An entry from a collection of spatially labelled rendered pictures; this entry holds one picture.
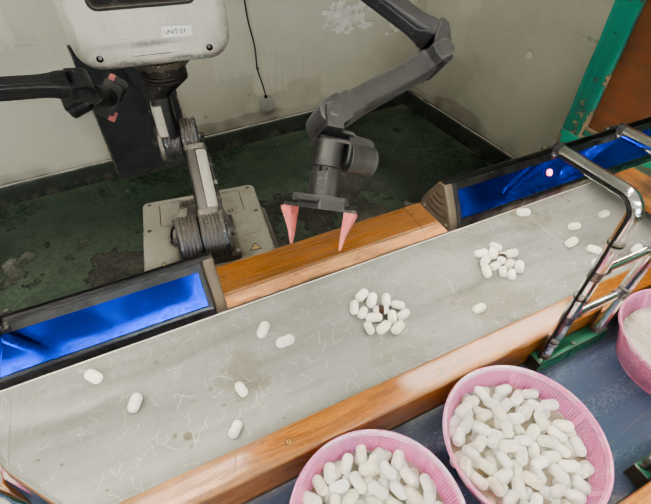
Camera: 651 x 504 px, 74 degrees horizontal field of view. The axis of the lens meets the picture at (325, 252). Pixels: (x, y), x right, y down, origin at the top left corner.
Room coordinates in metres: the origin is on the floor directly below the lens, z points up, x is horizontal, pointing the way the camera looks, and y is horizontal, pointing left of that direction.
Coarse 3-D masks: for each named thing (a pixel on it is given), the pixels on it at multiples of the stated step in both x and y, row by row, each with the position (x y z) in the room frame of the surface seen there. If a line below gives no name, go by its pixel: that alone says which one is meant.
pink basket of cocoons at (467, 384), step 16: (480, 368) 0.42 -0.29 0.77; (496, 368) 0.42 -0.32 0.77; (512, 368) 0.42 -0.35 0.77; (464, 384) 0.40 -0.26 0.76; (480, 384) 0.41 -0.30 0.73; (496, 384) 0.41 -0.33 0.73; (512, 384) 0.41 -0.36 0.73; (528, 384) 0.40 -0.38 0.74; (544, 384) 0.40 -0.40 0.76; (448, 400) 0.36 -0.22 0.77; (560, 400) 0.37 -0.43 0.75; (576, 400) 0.36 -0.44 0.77; (448, 416) 0.34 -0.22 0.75; (576, 416) 0.34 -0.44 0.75; (592, 416) 0.33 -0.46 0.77; (448, 432) 0.32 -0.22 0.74; (576, 432) 0.32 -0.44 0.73; (592, 432) 0.31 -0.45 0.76; (448, 448) 0.28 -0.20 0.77; (592, 448) 0.29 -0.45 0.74; (608, 448) 0.28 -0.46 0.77; (592, 464) 0.26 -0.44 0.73; (608, 464) 0.25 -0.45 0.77; (464, 480) 0.23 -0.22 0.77; (592, 480) 0.24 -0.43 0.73; (608, 480) 0.23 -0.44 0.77; (480, 496) 0.21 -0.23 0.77; (592, 496) 0.21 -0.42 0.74; (608, 496) 0.21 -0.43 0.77
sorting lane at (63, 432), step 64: (576, 192) 1.01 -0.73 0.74; (384, 256) 0.75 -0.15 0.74; (448, 256) 0.75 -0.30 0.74; (576, 256) 0.75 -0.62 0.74; (256, 320) 0.55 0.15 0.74; (320, 320) 0.55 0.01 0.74; (384, 320) 0.55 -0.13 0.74; (448, 320) 0.55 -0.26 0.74; (512, 320) 0.55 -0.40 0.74; (64, 384) 0.41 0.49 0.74; (128, 384) 0.41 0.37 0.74; (192, 384) 0.41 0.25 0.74; (256, 384) 0.41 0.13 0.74; (320, 384) 0.41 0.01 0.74; (0, 448) 0.29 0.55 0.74; (64, 448) 0.29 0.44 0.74; (128, 448) 0.29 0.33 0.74; (192, 448) 0.29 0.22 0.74
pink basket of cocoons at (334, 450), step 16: (352, 432) 0.30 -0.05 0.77; (368, 432) 0.30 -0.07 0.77; (384, 432) 0.30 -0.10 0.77; (320, 448) 0.28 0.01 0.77; (336, 448) 0.28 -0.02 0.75; (352, 448) 0.29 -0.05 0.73; (368, 448) 0.29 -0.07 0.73; (384, 448) 0.29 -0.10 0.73; (400, 448) 0.29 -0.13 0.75; (416, 448) 0.28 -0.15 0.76; (320, 464) 0.26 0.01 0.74; (416, 464) 0.27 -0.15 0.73; (432, 464) 0.26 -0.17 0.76; (304, 480) 0.23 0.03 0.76; (448, 480) 0.23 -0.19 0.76; (448, 496) 0.21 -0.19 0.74
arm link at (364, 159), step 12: (336, 108) 0.77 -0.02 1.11; (336, 120) 0.75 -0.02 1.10; (324, 132) 0.74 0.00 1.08; (336, 132) 0.75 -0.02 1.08; (348, 132) 0.75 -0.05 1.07; (312, 144) 0.76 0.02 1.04; (360, 144) 0.75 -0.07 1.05; (372, 144) 0.76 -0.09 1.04; (360, 156) 0.72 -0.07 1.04; (372, 156) 0.73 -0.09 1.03; (348, 168) 0.71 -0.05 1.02; (360, 168) 0.71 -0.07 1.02; (372, 168) 0.72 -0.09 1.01
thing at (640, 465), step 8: (648, 456) 0.28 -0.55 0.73; (632, 464) 0.27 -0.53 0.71; (640, 464) 0.27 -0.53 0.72; (648, 464) 0.27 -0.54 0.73; (624, 472) 0.27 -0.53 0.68; (632, 472) 0.26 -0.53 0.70; (640, 472) 0.26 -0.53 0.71; (648, 472) 0.26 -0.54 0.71; (632, 480) 0.26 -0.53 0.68; (640, 480) 0.25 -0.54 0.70; (648, 480) 0.25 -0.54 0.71
